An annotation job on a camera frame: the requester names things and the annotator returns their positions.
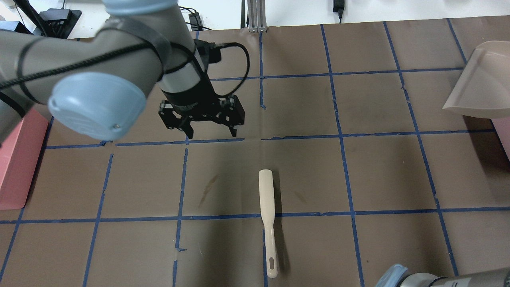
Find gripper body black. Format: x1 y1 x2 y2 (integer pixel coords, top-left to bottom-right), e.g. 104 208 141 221
158 80 245 131

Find white plastic dustpan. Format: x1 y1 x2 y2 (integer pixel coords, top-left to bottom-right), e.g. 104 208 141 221
442 41 510 119

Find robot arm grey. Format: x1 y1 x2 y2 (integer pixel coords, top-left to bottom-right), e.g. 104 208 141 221
0 0 250 141
375 264 510 287

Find pink plastic bin left side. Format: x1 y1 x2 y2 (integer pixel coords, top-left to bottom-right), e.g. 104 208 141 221
0 109 49 210

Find pink plastic bin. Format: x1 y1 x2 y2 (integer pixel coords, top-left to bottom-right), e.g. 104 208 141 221
491 117 510 160
0 109 49 210

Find pink plastic bin right side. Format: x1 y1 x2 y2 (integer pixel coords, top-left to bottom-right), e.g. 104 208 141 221
491 117 510 160

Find aluminium frame post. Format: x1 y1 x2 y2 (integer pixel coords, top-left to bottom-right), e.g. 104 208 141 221
247 0 267 33

